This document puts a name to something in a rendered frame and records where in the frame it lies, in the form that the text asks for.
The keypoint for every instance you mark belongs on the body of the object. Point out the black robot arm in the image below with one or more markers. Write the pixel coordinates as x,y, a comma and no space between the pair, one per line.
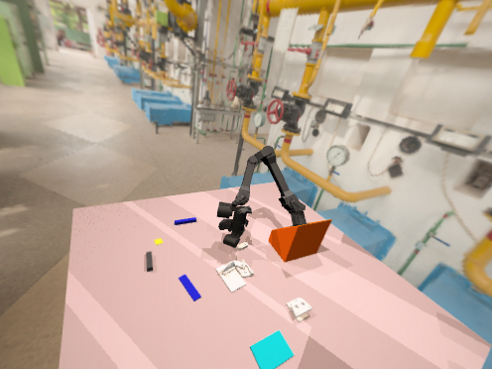
288,199

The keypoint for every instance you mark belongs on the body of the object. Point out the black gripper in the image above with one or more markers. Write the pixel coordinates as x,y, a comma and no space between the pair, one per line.
237,229

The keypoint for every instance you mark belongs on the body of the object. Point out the blue long thin bar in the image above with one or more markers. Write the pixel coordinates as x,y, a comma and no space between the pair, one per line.
183,221

